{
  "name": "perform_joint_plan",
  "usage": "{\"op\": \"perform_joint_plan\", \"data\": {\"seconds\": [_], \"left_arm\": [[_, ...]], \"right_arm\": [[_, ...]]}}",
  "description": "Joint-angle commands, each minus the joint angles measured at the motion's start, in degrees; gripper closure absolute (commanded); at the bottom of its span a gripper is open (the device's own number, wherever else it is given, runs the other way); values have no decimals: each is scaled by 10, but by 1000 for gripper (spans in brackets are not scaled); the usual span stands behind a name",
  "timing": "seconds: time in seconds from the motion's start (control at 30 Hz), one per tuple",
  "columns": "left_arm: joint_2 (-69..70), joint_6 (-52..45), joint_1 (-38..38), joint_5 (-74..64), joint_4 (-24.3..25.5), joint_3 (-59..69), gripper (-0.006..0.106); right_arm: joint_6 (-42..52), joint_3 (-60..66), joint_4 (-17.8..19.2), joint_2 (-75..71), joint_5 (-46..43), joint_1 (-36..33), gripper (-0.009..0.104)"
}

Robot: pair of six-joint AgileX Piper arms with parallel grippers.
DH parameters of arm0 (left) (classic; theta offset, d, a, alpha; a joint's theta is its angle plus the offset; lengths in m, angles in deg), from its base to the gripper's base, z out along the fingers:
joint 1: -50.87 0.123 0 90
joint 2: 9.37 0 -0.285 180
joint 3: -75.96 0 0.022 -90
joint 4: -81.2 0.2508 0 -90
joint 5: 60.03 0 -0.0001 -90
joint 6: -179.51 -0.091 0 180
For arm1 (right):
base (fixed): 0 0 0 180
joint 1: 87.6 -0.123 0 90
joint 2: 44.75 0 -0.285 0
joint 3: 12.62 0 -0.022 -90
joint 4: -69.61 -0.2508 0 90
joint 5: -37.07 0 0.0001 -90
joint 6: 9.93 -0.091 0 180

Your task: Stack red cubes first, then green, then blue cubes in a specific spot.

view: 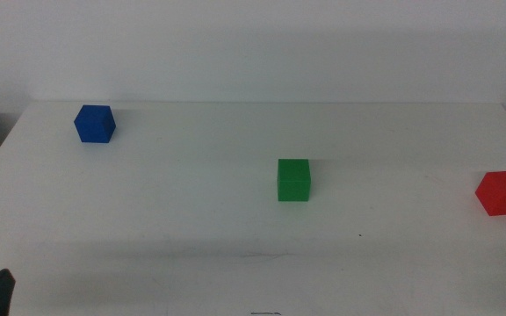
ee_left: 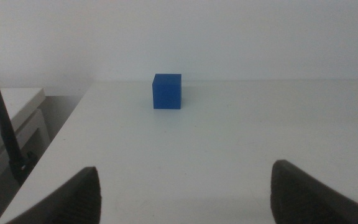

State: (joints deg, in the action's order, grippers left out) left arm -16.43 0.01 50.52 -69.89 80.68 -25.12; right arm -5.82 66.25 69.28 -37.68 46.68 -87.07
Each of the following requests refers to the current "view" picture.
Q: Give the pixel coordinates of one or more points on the red cube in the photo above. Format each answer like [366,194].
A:
[501,195]

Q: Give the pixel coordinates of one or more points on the blue cube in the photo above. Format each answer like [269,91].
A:
[94,125]

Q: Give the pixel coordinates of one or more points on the green cube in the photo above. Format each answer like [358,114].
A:
[294,182]

